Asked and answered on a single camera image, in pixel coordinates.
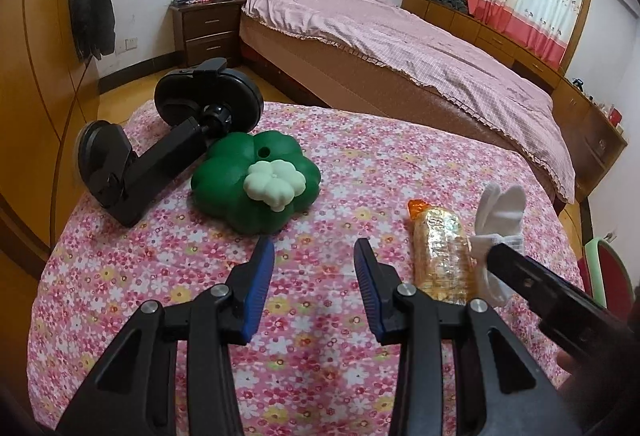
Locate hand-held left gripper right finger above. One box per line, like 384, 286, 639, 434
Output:
353, 239, 583, 436

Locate pink checked blanket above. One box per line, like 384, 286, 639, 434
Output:
240, 0, 577, 204

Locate black phone holder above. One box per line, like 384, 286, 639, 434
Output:
75, 58, 264, 228

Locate black hanging jacket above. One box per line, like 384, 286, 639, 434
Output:
67, 0, 117, 63

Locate long wooden cabinet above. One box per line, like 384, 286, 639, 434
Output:
401, 0, 596, 202

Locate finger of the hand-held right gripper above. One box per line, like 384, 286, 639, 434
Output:
486, 243, 568, 317

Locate pink floral tablecloth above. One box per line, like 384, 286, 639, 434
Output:
27, 100, 596, 436

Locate wooden wardrobe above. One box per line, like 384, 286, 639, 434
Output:
0, 0, 101, 282

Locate person's right hand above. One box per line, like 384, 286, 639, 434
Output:
556, 348, 638, 419

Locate clear cracker packet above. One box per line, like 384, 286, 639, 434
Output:
407, 199, 478, 307

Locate green basin with red inside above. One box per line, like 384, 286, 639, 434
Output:
582, 237, 636, 312

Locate white sock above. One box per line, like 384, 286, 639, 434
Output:
467, 183, 527, 309

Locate wooden corner shelf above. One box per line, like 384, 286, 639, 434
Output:
575, 101, 628, 202

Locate green clover-shaped container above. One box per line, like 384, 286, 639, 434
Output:
191, 130, 322, 234

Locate brown wooden nightstand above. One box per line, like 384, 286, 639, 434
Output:
167, 0, 247, 68

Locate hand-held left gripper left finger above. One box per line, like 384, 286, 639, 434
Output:
55, 236, 276, 436

